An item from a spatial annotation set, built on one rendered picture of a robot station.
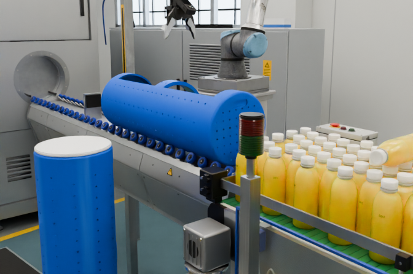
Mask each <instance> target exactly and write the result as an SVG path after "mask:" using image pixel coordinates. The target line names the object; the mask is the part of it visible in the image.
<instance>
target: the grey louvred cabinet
mask: <svg viewBox="0 0 413 274"><path fill-rule="evenodd" d="M236 29H241V28H196V29H195V39H193V37H192V34H191V32H190V31H188V30H187V29H186V28H171V31H170V33H169V36H168V37H167V38H166V39H164V36H163V34H164V31H163V30H161V28H133V32H134V53H135V74H139V75H141V76H143V77H145V78H146V79H147V80H148V81H149V82H150V83H151V84H152V85H157V84H158V83H160V82H163V81H165V80H178V81H182V82H187V83H188V84H191V85H192V86H193V87H194V88H195V89H196V90H198V77H203V76H205V77H207V76H215V75H218V72H219V66H220V64H221V41H220V38H221V33H222V32H223V31H229V30H236ZM264 30H265V36H266V38H267V41H268V46H267V50H266V51H265V53H264V54H263V55H262V56H260V57H259V58H244V63H245V67H246V71H247V73H248V74H249V75H257V76H270V77H269V78H270V79H269V90H275V91H276V94H273V99H269V100H267V133H266V136H268V137H269V141H272V134H273V133H283V140H285V139H287V138H286V131H287V130H296V131H297V134H298V135H299V134H300V128H302V127H308V128H311V131H314V132H316V127H317V126H320V121H321V97H322V84H323V59H324V46H325V29H321V28H291V29H264ZM109 37H110V52H111V78H113V77H115V76H116V75H119V74H122V73H123V71H122V37H121V28H111V30H109Z"/></svg>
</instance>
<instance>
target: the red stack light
mask: <svg viewBox="0 0 413 274"><path fill-rule="evenodd" d="M238 123H239V126H238V133H239V134H240V135H243V136H262V135H263V134H264V129H265V118H263V119H261V120H244V119H241V118H240V117H239V119H238Z"/></svg>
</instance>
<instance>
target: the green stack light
mask: <svg viewBox="0 0 413 274"><path fill-rule="evenodd" d="M238 153H239V154H240V155H244V156H249V157H255V156H260V155H262V154H264V134H263V135H262V136H243V135H240V134H238Z"/></svg>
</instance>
